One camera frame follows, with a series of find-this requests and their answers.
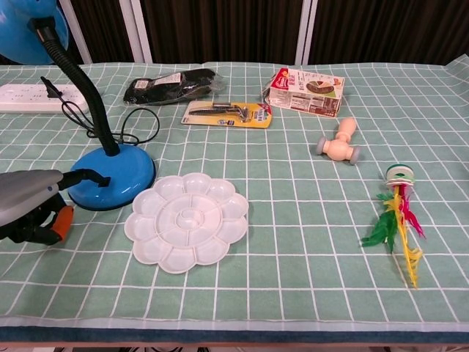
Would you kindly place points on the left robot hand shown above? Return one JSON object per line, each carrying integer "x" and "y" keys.
{"x": 22, "y": 198}

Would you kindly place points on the blue desk lamp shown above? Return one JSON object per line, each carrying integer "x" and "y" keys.
{"x": 121, "y": 179}

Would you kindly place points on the white power strip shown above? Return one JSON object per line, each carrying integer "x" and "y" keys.
{"x": 22, "y": 97}

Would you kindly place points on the white flower paint palette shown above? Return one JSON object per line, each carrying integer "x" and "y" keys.
{"x": 187, "y": 221}

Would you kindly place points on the black insoles in plastic bag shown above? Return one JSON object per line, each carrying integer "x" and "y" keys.
{"x": 168, "y": 88}

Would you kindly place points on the peeler on yellow card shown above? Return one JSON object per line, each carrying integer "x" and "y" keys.
{"x": 229, "y": 113}

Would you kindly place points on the green checked tablecloth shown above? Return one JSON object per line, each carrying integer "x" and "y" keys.
{"x": 293, "y": 227}

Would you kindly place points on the printed food carton box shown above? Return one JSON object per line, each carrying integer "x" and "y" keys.
{"x": 308, "y": 93}

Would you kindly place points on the wooden toy mallet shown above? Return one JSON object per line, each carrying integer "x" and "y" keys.
{"x": 340, "y": 144}

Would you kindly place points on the feather shuttlecock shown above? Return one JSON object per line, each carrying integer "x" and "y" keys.
{"x": 399, "y": 209}

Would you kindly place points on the white frame post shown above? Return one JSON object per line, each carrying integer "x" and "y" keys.
{"x": 137, "y": 29}
{"x": 306, "y": 31}

